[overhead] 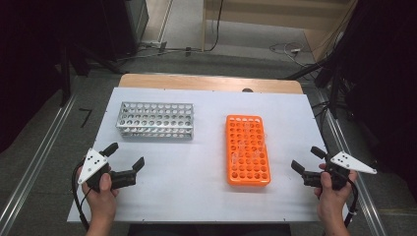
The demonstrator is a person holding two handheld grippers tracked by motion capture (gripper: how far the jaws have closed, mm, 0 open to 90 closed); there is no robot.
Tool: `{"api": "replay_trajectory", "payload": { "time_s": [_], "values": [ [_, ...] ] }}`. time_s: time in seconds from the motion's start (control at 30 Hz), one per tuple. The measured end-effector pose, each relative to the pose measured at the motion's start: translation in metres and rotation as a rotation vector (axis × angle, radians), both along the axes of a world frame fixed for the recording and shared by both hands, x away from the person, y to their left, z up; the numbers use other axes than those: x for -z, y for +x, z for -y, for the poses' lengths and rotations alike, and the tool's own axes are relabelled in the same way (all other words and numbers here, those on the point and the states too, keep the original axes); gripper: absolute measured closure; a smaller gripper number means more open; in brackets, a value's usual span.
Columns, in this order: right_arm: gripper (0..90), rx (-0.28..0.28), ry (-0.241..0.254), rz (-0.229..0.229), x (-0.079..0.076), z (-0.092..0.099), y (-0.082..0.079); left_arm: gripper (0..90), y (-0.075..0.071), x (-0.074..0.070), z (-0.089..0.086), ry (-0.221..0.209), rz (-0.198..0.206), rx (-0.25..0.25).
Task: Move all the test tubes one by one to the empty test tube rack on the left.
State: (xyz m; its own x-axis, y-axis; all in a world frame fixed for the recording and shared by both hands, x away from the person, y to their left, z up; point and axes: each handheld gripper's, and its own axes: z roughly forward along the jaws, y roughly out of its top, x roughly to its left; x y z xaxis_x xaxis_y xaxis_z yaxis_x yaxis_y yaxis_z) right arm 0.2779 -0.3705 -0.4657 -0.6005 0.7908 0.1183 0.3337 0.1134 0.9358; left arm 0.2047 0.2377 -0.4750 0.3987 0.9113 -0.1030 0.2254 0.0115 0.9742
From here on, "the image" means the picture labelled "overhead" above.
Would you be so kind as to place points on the black metal stand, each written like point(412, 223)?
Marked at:
point(333, 91)
point(65, 82)

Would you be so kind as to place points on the dark cabinet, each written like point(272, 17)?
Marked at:
point(131, 19)

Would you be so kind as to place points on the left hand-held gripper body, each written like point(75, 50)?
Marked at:
point(93, 164)

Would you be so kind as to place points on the person's dark clothing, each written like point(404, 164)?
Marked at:
point(209, 231)

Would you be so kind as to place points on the person's right hand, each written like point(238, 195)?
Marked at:
point(331, 203)

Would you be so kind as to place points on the orange plastic test tube rack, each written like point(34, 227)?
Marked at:
point(228, 177)

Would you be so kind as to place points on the grey power strip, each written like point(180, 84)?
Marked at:
point(154, 43)

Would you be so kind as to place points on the silver metal test tube rack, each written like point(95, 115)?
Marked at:
point(157, 111)

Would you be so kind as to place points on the wooden table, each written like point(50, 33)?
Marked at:
point(196, 82)

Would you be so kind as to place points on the beige wooden furniture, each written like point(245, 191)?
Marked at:
point(278, 14)

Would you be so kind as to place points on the clear glass test tube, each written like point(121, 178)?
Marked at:
point(235, 159)
point(260, 151)
point(246, 126)
point(243, 148)

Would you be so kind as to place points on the white table board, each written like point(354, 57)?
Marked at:
point(203, 164)

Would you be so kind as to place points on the person's left hand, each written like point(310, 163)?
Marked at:
point(103, 203)

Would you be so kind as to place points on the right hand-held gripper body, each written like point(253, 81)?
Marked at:
point(350, 163)

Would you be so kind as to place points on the metal floor rail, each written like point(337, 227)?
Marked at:
point(32, 164)
point(352, 164)

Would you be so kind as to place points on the black curtain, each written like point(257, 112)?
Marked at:
point(26, 65)
point(387, 82)

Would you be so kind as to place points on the dark table grommet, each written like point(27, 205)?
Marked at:
point(247, 90)

